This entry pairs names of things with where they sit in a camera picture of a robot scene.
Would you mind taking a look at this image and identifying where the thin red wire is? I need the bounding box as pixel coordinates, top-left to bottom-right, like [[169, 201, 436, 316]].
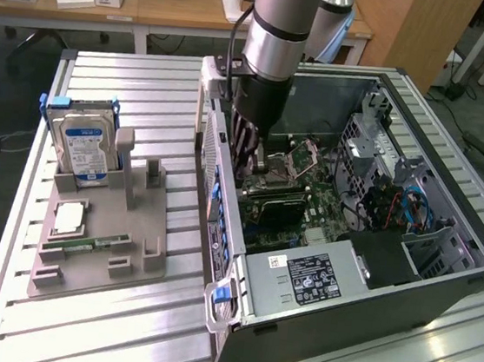
[[387, 191, 400, 228]]

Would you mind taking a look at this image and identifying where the black graphics card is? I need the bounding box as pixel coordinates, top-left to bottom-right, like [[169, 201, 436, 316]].
[[235, 187, 308, 237]]

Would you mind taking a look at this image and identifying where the blue case release latch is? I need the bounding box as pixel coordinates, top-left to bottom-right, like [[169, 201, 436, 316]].
[[209, 285, 231, 306]]

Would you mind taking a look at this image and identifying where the open black PC case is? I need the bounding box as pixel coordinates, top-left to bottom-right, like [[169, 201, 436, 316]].
[[166, 51, 484, 362]]

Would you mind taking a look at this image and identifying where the black RAM slot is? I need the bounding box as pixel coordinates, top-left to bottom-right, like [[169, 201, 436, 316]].
[[243, 174, 311, 196]]

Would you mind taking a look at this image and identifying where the white wrist camera with mount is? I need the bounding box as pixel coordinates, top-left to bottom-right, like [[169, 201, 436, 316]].
[[205, 52, 257, 102]]

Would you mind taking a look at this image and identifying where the green motherboard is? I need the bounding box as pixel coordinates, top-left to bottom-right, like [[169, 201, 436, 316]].
[[215, 124, 364, 267]]

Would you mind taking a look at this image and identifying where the green RAM stick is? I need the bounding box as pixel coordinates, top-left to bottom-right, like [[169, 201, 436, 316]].
[[41, 224, 135, 262]]

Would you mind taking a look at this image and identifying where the silver CPU chip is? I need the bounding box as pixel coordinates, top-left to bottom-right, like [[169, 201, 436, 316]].
[[52, 199, 88, 234]]

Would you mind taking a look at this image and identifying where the blue data wire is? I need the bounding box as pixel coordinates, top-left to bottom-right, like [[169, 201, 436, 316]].
[[395, 185, 440, 234]]

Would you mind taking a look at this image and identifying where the low metal disk bay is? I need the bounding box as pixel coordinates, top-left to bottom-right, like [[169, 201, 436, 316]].
[[396, 220, 484, 288]]

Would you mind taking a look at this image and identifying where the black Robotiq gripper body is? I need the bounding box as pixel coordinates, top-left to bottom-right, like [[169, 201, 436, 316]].
[[229, 69, 294, 142]]

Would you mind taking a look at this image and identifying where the wooden cabinet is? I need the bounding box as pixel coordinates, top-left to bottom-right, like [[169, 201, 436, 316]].
[[344, 0, 484, 102]]

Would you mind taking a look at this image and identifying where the black chair base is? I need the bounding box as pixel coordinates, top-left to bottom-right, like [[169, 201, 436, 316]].
[[0, 21, 111, 86]]

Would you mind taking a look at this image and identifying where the hard disk in blue caddy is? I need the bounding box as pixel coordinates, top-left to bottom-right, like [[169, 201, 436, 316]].
[[29, 87, 124, 186]]

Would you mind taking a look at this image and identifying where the black cable bundle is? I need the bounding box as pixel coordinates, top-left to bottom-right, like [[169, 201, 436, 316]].
[[357, 183, 405, 234]]

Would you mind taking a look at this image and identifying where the wooden desk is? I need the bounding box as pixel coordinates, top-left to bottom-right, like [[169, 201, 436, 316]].
[[0, 0, 377, 81]]

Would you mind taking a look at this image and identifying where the open socket cover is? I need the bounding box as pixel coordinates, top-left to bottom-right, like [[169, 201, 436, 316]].
[[283, 136, 324, 182]]

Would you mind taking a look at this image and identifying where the black camera cable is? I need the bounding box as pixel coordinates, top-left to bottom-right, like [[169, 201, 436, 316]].
[[222, 3, 256, 103]]

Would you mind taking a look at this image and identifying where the grey parts rack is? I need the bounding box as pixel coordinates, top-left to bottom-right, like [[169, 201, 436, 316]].
[[25, 118, 183, 313]]

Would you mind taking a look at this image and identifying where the installed black RAM stick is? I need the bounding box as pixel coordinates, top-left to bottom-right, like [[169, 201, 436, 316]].
[[243, 183, 312, 207]]

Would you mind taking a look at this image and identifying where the white paper stack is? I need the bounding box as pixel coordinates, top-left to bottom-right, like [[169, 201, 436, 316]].
[[217, 0, 255, 27]]

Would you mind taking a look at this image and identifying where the CPU socket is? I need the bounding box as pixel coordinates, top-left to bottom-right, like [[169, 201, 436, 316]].
[[262, 153, 302, 193]]

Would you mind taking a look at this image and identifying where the grey power supply unit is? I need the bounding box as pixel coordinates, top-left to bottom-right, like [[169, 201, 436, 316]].
[[226, 226, 375, 332]]

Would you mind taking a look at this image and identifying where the tall metal disk bay cage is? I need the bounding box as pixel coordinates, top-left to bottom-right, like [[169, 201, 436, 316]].
[[331, 85, 414, 208]]

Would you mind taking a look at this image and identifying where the black power adapter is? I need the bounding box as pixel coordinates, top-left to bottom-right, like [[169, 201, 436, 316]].
[[441, 81, 469, 103]]

